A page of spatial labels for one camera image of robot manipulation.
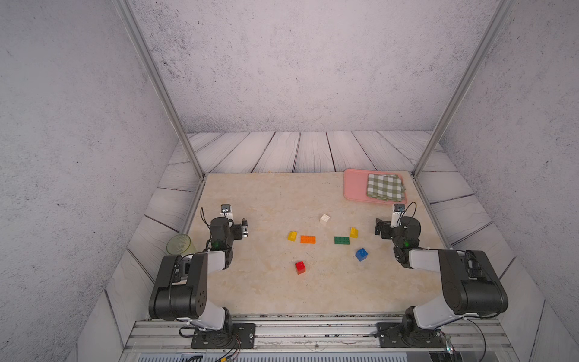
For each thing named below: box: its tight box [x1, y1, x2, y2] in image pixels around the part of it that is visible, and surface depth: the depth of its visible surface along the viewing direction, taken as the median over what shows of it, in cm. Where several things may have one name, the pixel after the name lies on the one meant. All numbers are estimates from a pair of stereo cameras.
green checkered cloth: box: [366, 173, 406, 203], surface depth 116 cm
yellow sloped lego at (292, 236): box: [287, 230, 298, 243], surface depth 98 cm
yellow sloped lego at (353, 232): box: [349, 227, 360, 239], surface depth 98 cm
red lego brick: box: [294, 260, 307, 275], surface depth 88 cm
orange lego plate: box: [300, 235, 317, 244], surface depth 98 cm
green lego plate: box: [333, 236, 351, 246], surface depth 98 cm
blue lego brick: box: [355, 247, 369, 262], surface depth 91 cm
